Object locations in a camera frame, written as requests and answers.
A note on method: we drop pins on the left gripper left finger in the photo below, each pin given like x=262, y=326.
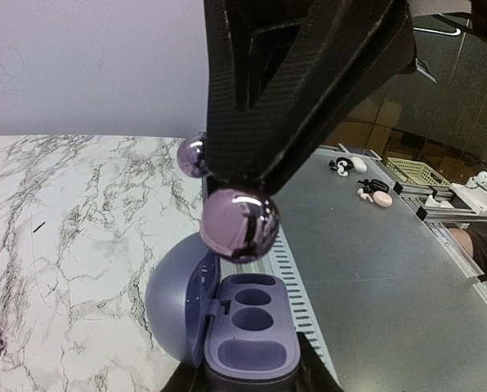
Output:
x=186, y=379

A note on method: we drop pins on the black white earbud set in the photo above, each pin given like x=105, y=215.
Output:
x=343, y=165

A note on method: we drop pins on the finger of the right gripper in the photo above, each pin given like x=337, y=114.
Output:
x=284, y=74

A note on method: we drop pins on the pink charging case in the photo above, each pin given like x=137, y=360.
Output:
x=382, y=199

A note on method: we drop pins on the yellow plastic basket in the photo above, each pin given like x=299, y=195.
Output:
x=416, y=173

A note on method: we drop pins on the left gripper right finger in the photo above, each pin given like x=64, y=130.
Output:
x=312, y=374

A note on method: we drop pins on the grey blue charging case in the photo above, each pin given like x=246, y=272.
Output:
x=238, y=329

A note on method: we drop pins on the front aluminium rail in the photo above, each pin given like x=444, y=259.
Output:
x=283, y=265

